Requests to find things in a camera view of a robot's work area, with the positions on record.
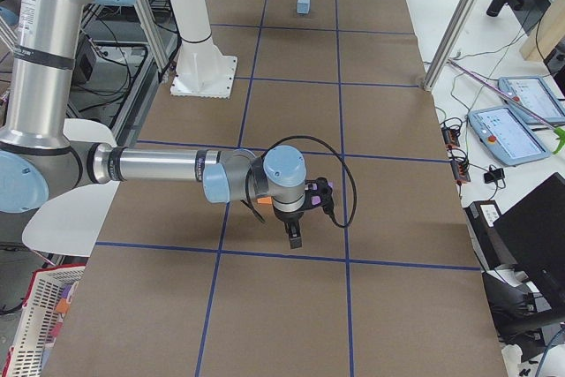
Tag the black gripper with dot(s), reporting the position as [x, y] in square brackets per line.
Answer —
[289, 218]

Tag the light blue foam block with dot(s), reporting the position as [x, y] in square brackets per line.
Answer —
[303, 7]

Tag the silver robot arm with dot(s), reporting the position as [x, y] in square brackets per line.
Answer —
[38, 162]

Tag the purple foam block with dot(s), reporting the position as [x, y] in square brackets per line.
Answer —
[321, 191]

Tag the orange foam block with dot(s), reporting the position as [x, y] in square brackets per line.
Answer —
[265, 201]

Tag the near teach pendant tablet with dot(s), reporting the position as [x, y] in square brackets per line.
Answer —
[507, 136]

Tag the teach pendant tablet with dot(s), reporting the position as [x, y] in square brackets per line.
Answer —
[507, 136]
[534, 93]

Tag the black laptop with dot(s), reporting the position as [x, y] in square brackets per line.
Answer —
[533, 231]

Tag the white plastic basket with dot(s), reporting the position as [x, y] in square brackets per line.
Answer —
[40, 319]

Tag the far teach pendant tablet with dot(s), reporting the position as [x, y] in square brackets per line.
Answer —
[534, 93]

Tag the metal reacher stick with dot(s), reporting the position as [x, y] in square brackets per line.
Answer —
[558, 131]

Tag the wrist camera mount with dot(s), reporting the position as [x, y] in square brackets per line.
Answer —
[327, 209]

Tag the white camera pedestal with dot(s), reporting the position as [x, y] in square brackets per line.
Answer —
[202, 69]

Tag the aluminium frame post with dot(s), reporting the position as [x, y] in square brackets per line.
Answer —
[448, 41]

